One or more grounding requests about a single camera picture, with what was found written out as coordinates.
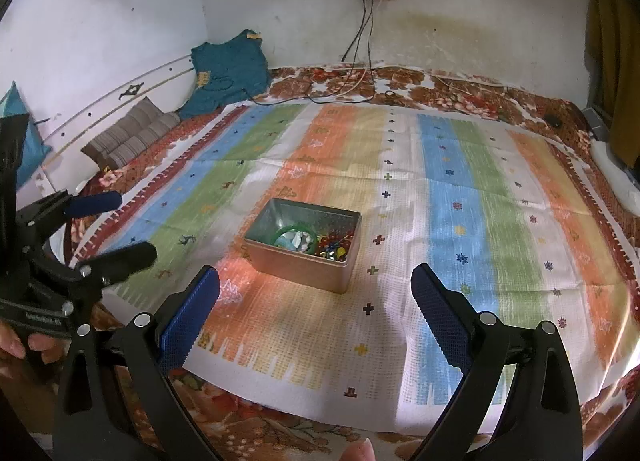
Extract person's left hand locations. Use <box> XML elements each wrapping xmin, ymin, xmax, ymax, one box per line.
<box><xmin>0</xmin><ymin>318</ymin><xmax>68</xmax><ymax>382</ymax></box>

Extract white cord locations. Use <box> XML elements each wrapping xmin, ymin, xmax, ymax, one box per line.
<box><xmin>430</xmin><ymin>72</ymin><xmax>511</xmax><ymax>89</ymax></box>

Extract white cable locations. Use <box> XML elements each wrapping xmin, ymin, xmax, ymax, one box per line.
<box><xmin>305</xmin><ymin>66</ymin><xmax>381</xmax><ymax>102</ymax></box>

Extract dark yellow cloth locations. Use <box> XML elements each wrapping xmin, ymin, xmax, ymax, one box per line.
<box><xmin>585</xmin><ymin>0</ymin><xmax>640</xmax><ymax>169</ymax></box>

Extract teal pillow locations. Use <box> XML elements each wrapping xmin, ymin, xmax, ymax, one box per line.
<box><xmin>0</xmin><ymin>81</ymin><xmax>53</xmax><ymax>186</ymax></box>

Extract green jade bangle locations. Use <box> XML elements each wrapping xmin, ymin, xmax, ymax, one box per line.
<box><xmin>272</xmin><ymin>224</ymin><xmax>318</xmax><ymax>254</ymax></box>

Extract red bead bracelet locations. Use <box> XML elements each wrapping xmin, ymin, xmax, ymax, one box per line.
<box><xmin>314</xmin><ymin>230</ymin><xmax>351</xmax><ymax>252</ymax></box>

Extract grey box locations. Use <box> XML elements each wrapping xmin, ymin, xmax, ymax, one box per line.
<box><xmin>582</xmin><ymin>106</ymin><xmax>608</xmax><ymax>134</ymax></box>

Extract multicolour bead bracelet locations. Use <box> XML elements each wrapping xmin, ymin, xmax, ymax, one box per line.
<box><xmin>315</xmin><ymin>236</ymin><xmax>355</xmax><ymax>261</ymax></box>

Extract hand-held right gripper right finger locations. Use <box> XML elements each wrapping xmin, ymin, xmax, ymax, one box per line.
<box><xmin>410</xmin><ymin>263</ymin><xmax>585</xmax><ymax>461</ymax></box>

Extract silver metal tin box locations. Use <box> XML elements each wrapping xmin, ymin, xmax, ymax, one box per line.
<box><xmin>243</xmin><ymin>198</ymin><xmax>362</xmax><ymax>295</ymax></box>

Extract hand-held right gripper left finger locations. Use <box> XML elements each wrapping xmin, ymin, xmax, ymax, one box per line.
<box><xmin>52</xmin><ymin>265</ymin><xmax>223</xmax><ymax>461</ymax></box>

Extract striped brown cushion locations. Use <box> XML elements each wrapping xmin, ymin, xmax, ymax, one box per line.
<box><xmin>80</xmin><ymin>96</ymin><xmax>182</xmax><ymax>172</ymax></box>

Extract light blue bead bracelet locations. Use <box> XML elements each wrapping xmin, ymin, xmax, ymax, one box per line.
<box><xmin>277</xmin><ymin>231</ymin><xmax>316</xmax><ymax>254</ymax></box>

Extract person's right hand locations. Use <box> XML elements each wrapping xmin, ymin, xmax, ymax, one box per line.
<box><xmin>341</xmin><ymin>438</ymin><xmax>376</xmax><ymax>461</ymax></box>

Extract white cloth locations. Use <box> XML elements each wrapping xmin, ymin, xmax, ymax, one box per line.
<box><xmin>590</xmin><ymin>138</ymin><xmax>640</xmax><ymax>216</ymax></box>

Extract colourful striped mat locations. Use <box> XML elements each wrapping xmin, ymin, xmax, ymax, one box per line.
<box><xmin>75</xmin><ymin>102</ymin><xmax>640</xmax><ymax>434</ymax></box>

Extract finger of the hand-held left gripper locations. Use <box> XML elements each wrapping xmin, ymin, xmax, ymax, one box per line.
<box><xmin>65</xmin><ymin>241</ymin><xmax>158</xmax><ymax>292</ymax></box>
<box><xmin>15</xmin><ymin>190</ymin><xmax>123</xmax><ymax>242</ymax></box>

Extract teal garment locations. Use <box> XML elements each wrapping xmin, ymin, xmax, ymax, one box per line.
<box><xmin>177</xmin><ymin>30</ymin><xmax>272</xmax><ymax>120</ymax></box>

